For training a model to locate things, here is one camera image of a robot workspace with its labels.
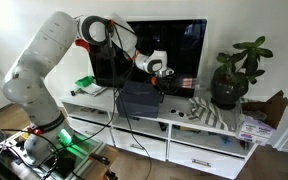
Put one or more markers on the robot base table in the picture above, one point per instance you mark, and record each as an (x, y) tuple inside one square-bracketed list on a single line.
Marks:
[(84, 156)]

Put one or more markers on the white sunglasses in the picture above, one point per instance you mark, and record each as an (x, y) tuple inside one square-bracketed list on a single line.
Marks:
[(177, 113)]

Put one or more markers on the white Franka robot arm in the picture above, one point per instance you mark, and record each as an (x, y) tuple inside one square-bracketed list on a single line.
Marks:
[(34, 76)]

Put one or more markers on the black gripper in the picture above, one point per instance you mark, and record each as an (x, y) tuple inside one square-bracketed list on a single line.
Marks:
[(164, 81)]

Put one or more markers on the white purple printed box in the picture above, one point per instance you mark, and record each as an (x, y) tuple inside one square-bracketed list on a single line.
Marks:
[(254, 132)]

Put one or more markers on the white tv cabinet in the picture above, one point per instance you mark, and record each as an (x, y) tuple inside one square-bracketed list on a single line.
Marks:
[(184, 133)]

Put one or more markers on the green plastic bin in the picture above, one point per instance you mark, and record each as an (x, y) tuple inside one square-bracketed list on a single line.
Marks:
[(84, 82)]

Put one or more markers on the grey white striped cloth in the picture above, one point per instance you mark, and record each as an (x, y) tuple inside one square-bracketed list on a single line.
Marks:
[(207, 113)]

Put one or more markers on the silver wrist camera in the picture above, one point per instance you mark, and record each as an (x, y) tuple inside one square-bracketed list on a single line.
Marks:
[(168, 72)]

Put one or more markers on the black flat screen television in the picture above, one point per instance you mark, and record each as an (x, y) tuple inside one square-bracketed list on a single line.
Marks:
[(184, 43)]

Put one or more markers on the navy shoe box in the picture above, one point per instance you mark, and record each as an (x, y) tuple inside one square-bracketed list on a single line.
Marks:
[(137, 108)]

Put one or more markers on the green plant in dark pot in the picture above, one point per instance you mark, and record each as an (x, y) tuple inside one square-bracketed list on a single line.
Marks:
[(229, 88)]

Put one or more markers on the white cabinet drawer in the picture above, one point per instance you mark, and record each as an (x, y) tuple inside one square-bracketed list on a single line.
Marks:
[(204, 161), (94, 131), (139, 145)]

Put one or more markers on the small black gadget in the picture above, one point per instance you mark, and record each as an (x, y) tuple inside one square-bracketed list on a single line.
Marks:
[(73, 93)]

